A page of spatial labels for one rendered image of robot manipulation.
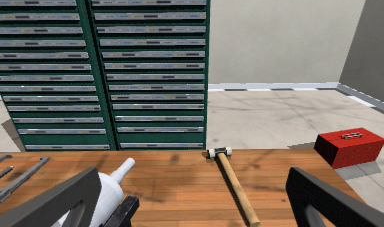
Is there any red tool box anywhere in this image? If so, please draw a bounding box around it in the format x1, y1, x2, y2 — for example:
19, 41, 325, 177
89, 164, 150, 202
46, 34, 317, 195
314, 128, 384, 169

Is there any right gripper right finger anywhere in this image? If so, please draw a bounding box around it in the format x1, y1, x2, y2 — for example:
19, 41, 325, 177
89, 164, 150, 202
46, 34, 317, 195
285, 167, 384, 227

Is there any wooden-handled mallet with white faces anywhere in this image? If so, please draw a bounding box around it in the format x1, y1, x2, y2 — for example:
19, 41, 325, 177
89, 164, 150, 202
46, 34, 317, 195
207, 146, 260, 227

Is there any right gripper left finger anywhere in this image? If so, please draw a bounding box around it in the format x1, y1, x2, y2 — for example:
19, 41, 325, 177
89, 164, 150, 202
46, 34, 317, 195
0, 167, 102, 227

